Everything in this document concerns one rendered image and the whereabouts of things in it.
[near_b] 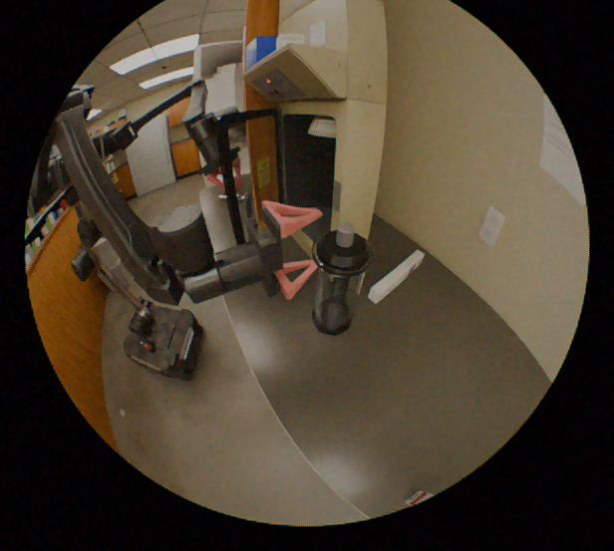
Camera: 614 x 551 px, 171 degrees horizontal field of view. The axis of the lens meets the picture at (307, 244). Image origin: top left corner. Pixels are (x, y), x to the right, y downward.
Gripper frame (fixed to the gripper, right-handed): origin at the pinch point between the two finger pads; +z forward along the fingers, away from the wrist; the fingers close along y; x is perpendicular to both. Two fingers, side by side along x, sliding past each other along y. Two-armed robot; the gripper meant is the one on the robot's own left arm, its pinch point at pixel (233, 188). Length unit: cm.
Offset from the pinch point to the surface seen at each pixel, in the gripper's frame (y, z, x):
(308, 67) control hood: -29.3, -15.6, 6.8
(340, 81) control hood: -32.9, -11.8, 2.9
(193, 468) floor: 79, 96, 109
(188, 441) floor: 87, 92, 87
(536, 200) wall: -81, 23, 1
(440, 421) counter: -41, 48, 41
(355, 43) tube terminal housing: -39.2, -19.3, 0.6
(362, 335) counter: -21.6, 38.5, 17.3
